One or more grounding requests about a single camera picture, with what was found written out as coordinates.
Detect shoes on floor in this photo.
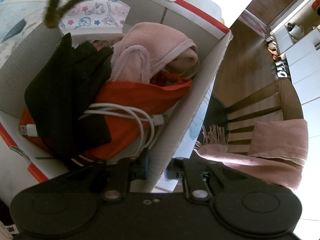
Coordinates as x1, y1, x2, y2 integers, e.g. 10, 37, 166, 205
266, 36, 291, 79

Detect pink fleece garment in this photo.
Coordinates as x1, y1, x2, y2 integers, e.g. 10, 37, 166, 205
110, 22, 200, 83

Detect red cloth bag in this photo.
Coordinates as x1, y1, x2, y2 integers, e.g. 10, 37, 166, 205
19, 72, 192, 160

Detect pink fringed scarf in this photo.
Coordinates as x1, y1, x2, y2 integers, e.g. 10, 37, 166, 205
195, 119, 309, 190

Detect white usb cable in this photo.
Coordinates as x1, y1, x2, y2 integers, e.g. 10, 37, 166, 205
19, 102, 169, 153

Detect black drawstring pouch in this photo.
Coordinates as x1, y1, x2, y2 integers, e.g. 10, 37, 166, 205
24, 34, 113, 159

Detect wooden chair beside table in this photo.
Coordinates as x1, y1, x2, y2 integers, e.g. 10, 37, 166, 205
198, 77, 304, 156

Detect white wall cabinet unit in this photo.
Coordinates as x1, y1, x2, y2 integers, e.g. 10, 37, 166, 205
271, 0, 320, 104

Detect cartoon printed face mask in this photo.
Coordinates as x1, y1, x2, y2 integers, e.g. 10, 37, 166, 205
58, 0, 130, 35

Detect red patterned doormat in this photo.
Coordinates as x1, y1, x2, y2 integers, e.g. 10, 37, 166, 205
238, 9, 270, 39

